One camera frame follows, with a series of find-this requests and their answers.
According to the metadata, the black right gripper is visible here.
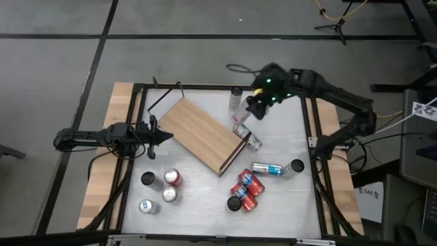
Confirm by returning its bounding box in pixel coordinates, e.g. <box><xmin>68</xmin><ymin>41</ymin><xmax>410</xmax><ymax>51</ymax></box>
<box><xmin>244</xmin><ymin>62</ymin><xmax>294</xmax><ymax>121</ymax></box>

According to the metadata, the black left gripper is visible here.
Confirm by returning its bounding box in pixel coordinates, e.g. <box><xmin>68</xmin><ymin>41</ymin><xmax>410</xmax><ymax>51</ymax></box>
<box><xmin>131</xmin><ymin>115</ymin><xmax>174</xmax><ymax>161</ymax></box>

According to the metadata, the silver-topped beverage can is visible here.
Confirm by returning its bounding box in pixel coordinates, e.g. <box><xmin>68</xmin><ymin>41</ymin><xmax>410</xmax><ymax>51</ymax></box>
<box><xmin>161</xmin><ymin>185</ymin><xmax>183</xmax><ymax>206</ymax></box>

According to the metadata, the black-topped beverage can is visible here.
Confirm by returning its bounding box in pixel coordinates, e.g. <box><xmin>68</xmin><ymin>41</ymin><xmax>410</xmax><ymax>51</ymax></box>
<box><xmin>226</xmin><ymin>195</ymin><xmax>243</xmax><ymax>213</ymax></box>

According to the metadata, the red Fanta strawberry can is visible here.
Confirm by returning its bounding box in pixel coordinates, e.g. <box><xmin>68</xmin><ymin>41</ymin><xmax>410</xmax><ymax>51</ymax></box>
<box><xmin>229</xmin><ymin>182</ymin><xmax>259</xmax><ymax>213</ymax></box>
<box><xmin>238</xmin><ymin>167</ymin><xmax>266</xmax><ymax>199</ymax></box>
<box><xmin>163</xmin><ymin>167</ymin><xmax>184</xmax><ymax>189</ymax></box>

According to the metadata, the silver blue red energy can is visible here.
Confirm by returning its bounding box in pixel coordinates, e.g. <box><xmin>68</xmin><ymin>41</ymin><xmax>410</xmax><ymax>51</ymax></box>
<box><xmin>251</xmin><ymin>161</ymin><xmax>284</xmax><ymax>177</ymax></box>

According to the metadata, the silver blue slim can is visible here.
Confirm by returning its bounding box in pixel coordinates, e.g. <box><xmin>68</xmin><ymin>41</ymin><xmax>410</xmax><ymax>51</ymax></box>
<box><xmin>138</xmin><ymin>199</ymin><xmax>162</xmax><ymax>216</ymax></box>

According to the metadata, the black tripod stand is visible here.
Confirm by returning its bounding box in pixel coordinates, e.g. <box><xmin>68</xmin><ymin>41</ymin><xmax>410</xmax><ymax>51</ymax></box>
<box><xmin>313</xmin><ymin>1</ymin><xmax>354</xmax><ymax>46</ymax></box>

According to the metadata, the white box with print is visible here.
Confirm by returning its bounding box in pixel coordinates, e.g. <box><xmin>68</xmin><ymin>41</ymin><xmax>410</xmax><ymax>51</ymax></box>
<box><xmin>354</xmin><ymin>182</ymin><xmax>385</xmax><ymax>223</ymax></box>

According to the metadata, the black chair leg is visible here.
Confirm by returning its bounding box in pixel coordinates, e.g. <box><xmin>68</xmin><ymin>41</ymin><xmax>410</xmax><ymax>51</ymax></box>
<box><xmin>0</xmin><ymin>143</ymin><xmax>27</xmax><ymax>160</ymax></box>

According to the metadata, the gray cabinet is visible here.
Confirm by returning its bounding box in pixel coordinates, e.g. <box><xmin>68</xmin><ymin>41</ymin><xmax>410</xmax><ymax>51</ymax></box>
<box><xmin>399</xmin><ymin>89</ymin><xmax>437</xmax><ymax>189</ymax></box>

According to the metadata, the white printed label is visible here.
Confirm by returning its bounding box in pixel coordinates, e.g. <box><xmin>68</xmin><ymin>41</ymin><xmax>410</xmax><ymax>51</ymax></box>
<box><xmin>412</xmin><ymin>97</ymin><xmax>437</xmax><ymax>123</ymax></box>

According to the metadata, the gray storage box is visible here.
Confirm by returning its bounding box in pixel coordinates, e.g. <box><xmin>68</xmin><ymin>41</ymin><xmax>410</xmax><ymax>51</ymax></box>
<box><xmin>382</xmin><ymin>174</ymin><xmax>437</xmax><ymax>246</ymax></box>

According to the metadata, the wooden shelf black metal frame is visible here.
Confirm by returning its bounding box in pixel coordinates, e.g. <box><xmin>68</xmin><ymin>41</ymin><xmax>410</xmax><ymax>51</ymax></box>
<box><xmin>146</xmin><ymin>77</ymin><xmax>253</xmax><ymax>178</ymax></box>

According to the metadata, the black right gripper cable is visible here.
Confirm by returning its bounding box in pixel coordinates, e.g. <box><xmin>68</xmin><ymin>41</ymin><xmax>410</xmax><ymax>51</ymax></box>
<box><xmin>225</xmin><ymin>63</ymin><xmax>263</xmax><ymax>76</ymax></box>

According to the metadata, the black metal table frame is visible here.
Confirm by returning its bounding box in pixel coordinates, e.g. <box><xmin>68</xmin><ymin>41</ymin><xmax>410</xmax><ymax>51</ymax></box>
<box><xmin>76</xmin><ymin>81</ymin><xmax>365</xmax><ymax>246</ymax></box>

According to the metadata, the yellow floor cable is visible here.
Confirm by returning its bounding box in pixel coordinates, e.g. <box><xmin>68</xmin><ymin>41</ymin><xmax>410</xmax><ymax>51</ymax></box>
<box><xmin>313</xmin><ymin>0</ymin><xmax>369</xmax><ymax>21</ymax></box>

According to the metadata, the yellow plug cable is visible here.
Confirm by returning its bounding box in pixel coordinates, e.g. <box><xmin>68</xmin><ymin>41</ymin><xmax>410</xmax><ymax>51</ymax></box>
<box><xmin>375</xmin><ymin>111</ymin><xmax>404</xmax><ymax>120</ymax></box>

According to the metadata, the white cable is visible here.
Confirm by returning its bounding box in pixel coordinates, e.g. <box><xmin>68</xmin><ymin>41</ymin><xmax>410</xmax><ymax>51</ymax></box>
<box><xmin>358</xmin><ymin>98</ymin><xmax>437</xmax><ymax>143</ymax></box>

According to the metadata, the black desk leg frame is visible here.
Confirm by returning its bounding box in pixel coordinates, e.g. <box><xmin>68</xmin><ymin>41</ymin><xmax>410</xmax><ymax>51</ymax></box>
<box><xmin>370</xmin><ymin>0</ymin><xmax>437</xmax><ymax>94</ymax></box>

